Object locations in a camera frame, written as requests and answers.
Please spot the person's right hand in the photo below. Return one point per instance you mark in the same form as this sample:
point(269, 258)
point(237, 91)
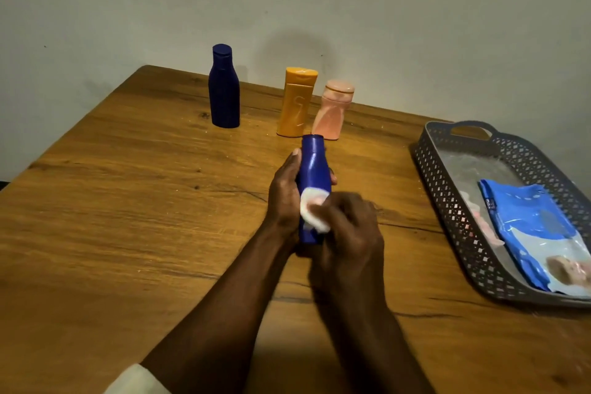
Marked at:
point(351, 227)

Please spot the person's left hand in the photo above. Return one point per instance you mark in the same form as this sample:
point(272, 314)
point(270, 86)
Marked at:
point(282, 197)

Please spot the person's left thumb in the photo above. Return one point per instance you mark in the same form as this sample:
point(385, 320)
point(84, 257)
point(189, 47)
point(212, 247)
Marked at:
point(290, 172)

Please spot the person's right fingers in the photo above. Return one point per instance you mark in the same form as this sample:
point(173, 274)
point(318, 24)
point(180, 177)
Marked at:
point(325, 213)

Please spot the white cotton pad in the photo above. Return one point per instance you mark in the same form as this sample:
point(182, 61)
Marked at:
point(314, 210)

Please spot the small blue lotion bottle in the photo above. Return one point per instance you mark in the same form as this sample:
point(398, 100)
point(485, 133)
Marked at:
point(313, 176)

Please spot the person's left forearm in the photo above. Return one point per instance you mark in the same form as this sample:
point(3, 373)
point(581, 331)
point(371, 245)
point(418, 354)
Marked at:
point(217, 320)

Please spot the person's right forearm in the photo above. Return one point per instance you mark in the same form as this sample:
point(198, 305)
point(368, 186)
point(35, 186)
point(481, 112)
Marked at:
point(369, 338)

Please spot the orange bottle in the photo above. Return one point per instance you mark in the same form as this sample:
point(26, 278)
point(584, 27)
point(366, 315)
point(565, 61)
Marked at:
point(297, 103)

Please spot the pink bottle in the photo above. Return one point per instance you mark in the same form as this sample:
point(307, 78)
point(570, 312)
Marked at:
point(331, 112)

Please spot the large dark blue bottle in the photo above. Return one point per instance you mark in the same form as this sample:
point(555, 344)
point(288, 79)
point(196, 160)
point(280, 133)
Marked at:
point(224, 89)

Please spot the grey perforated plastic tray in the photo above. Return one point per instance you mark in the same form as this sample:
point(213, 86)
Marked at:
point(466, 223)

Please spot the clear plastic bag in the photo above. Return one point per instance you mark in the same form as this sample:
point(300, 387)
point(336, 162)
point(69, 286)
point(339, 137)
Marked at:
point(475, 176)

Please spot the blue wet wipes packet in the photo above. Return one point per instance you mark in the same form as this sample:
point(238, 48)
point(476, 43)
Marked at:
point(535, 232)

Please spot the white sleeve cuff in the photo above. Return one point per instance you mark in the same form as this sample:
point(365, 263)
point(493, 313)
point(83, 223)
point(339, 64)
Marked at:
point(136, 380)

